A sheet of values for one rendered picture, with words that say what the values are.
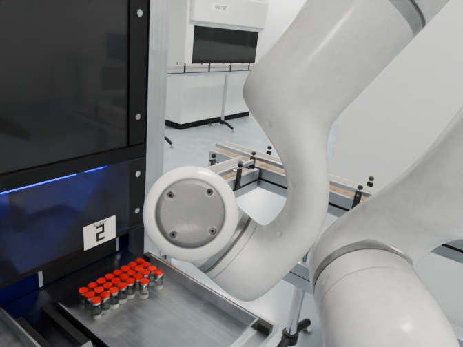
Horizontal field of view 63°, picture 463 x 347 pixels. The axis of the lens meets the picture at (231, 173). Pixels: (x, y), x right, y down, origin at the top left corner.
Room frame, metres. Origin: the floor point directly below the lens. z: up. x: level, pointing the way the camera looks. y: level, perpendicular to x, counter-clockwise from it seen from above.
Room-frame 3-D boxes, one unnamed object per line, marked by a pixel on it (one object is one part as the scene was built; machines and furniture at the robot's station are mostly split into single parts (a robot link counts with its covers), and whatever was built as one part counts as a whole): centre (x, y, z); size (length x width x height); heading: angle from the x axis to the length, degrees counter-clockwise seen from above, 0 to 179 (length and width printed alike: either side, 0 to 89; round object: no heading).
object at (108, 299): (0.71, 0.21, 0.90); 0.18 x 0.02 x 0.05; 146
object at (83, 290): (0.73, 0.25, 0.90); 0.18 x 0.02 x 0.05; 145
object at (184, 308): (0.65, 0.12, 0.90); 0.34 x 0.26 x 0.04; 55
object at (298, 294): (1.46, -0.37, 0.46); 0.09 x 0.09 x 0.77; 56
